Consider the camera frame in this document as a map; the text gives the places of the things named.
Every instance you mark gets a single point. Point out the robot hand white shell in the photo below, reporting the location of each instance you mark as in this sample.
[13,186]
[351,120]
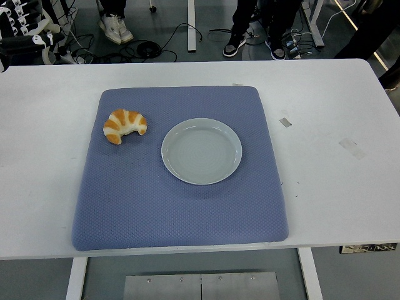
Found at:
[18,42]

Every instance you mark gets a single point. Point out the white desk leg with foot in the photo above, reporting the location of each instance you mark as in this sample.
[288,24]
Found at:
[191,25]
[315,22]

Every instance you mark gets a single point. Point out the grey metal plate with screws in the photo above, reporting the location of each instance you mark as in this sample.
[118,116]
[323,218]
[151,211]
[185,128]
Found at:
[200,286]

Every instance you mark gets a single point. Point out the blue quilted mat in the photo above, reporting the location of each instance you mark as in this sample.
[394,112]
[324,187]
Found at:
[175,212]

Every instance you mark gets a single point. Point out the person with black-grey shoes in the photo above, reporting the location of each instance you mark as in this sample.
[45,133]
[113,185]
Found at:
[240,18]

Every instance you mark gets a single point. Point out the small grey tape piece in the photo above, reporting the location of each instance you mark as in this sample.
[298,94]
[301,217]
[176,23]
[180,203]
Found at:
[285,122]

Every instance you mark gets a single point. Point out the black caster wheel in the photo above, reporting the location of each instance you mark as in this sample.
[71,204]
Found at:
[153,9]

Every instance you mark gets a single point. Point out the person in dark trousers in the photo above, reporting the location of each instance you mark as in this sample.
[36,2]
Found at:
[362,43]

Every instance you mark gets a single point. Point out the long clear tape piece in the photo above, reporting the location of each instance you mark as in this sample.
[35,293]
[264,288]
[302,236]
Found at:
[351,147]

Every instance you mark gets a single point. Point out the white table leg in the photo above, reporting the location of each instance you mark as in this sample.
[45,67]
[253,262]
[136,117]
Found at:
[311,275]
[76,278]

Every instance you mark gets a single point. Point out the grey power strip with plugs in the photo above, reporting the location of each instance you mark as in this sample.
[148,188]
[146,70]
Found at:
[292,47]

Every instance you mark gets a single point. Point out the pale grey round plate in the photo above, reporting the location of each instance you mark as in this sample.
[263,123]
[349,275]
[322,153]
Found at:
[201,151]

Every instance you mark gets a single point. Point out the croissant bread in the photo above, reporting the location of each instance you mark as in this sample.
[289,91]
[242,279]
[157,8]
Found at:
[120,123]

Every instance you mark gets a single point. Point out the white office chair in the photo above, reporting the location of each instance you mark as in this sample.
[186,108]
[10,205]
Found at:
[53,28]

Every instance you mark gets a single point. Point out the tiny tape piece at mat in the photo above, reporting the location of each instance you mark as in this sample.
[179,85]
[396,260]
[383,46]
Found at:
[237,84]

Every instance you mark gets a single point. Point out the white power strip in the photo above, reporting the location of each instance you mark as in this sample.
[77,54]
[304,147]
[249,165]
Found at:
[70,57]

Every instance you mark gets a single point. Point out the person with white shoes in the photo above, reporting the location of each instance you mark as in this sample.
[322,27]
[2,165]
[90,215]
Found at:
[114,26]

